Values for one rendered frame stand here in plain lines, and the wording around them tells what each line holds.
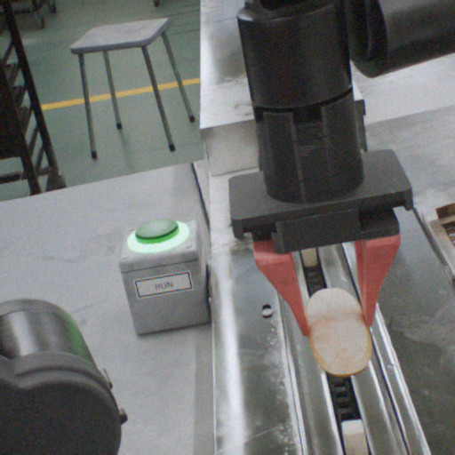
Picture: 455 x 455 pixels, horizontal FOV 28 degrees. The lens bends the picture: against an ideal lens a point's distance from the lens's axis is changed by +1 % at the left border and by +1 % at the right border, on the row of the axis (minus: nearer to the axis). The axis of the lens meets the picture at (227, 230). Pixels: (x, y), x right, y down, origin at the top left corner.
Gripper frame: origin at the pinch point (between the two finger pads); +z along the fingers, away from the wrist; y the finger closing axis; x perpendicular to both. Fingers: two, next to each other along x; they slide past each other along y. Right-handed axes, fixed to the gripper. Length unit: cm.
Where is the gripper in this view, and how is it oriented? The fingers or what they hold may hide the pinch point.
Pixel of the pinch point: (334, 315)
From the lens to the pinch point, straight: 58.2
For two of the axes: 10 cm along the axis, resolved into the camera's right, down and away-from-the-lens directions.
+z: 1.8, 8.9, 4.2
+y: -9.8, 1.7, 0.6
